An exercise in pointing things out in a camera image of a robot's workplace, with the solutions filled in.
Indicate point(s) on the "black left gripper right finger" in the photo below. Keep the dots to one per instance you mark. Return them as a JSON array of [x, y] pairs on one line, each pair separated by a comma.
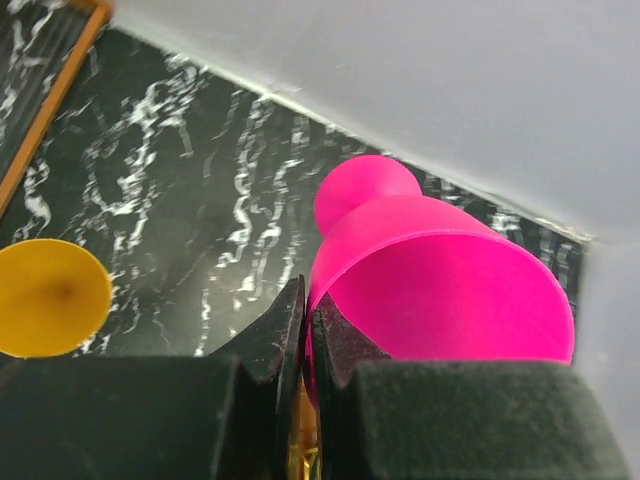
[[380, 418]]

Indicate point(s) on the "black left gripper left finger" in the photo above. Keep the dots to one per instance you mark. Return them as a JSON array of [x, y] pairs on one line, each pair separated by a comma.
[[226, 415]]

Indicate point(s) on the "magenta wine glass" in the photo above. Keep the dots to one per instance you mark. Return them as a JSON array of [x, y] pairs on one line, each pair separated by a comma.
[[426, 281]]

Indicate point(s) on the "orange yellow wine glass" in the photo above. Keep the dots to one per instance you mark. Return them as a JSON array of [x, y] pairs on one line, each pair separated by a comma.
[[54, 296]]

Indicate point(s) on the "wooden slatted shelf rack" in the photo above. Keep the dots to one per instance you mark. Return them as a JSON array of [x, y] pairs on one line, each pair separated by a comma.
[[43, 46]]

